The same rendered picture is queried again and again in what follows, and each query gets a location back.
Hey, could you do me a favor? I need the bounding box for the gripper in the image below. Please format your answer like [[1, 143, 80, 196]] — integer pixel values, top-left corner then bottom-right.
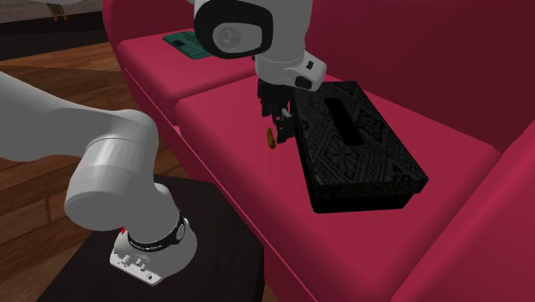
[[256, 78, 298, 145]]

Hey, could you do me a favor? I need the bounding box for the black patterned tissue box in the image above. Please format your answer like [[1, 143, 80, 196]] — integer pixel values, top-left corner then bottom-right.
[[291, 80, 430, 214]]

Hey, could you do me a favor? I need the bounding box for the red sofa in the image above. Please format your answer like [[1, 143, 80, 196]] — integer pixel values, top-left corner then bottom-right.
[[101, 0, 535, 302]]

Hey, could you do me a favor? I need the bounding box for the green flat book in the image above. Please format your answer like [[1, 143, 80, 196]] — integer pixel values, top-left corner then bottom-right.
[[161, 30, 213, 61]]

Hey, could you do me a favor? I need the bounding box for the dark robot stand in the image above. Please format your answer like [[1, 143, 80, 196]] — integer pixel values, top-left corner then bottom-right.
[[36, 174, 266, 302]]

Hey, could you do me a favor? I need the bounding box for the pale furniture with wooden legs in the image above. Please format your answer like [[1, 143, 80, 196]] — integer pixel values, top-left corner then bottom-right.
[[0, 0, 103, 23]]

